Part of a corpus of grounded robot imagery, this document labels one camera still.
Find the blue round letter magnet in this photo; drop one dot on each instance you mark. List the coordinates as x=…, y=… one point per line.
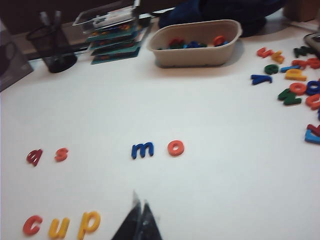
x=310, y=88

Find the blue straight letter magnet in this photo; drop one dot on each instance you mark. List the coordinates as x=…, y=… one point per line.
x=287, y=69

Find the beige pulp tray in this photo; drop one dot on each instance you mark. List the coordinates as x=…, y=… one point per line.
x=190, y=58

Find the green letter n magnet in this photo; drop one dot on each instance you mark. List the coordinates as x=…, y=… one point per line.
x=283, y=95

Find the dark green letter magnet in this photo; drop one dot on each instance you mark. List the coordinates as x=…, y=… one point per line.
x=302, y=51

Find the blue letter m magnet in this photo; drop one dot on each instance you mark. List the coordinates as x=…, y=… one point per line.
x=135, y=151

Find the orange letter s magnet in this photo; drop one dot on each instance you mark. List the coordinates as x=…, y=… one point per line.
x=61, y=155

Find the yellow letter u magnet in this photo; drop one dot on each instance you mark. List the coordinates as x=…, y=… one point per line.
x=53, y=228

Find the orange letter c magnet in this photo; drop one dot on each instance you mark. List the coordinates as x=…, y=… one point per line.
x=27, y=226

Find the yellow letter p magnet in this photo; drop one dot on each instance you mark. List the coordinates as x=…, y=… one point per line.
x=83, y=225

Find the black mesh pen holder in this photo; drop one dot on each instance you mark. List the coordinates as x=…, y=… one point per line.
x=60, y=62

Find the clear plastic case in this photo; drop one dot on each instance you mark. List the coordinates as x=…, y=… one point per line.
x=100, y=20

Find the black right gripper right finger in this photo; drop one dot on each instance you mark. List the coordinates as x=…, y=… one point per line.
x=150, y=225

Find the brown desk partition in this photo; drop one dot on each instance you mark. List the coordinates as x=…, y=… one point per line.
x=20, y=12

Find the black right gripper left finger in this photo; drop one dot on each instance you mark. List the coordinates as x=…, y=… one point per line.
x=131, y=222

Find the brown cardboard box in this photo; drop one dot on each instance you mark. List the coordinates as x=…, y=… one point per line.
x=302, y=10

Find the orange round letter magnet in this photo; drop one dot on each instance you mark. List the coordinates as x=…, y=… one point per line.
x=292, y=88

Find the orange letter o magnet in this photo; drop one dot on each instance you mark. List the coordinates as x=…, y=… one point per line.
x=171, y=150

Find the red letter k magnet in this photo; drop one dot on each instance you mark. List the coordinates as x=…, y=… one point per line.
x=315, y=128

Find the red letter a magnet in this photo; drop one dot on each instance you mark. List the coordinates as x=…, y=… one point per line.
x=33, y=156

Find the grey flat device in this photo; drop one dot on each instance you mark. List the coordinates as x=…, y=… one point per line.
x=313, y=40

